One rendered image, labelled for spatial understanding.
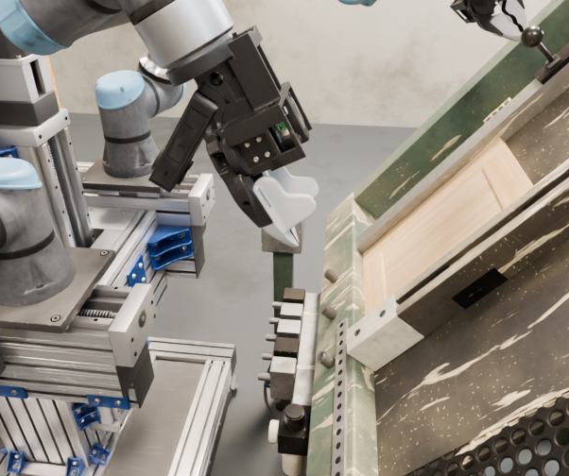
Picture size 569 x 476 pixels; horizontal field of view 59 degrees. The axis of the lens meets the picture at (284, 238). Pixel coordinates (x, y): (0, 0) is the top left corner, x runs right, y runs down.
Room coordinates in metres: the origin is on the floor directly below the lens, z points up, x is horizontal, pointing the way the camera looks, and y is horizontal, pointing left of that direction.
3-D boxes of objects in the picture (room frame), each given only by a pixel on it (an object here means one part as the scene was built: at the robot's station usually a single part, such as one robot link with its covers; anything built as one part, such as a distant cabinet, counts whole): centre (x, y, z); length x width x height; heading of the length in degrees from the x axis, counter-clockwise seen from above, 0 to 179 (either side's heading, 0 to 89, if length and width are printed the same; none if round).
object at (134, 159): (1.22, 0.40, 1.09); 0.15 x 0.15 x 0.10
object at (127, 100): (1.23, 0.40, 1.20); 0.13 x 0.12 x 0.14; 157
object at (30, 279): (0.73, 0.46, 1.09); 0.15 x 0.15 x 0.10
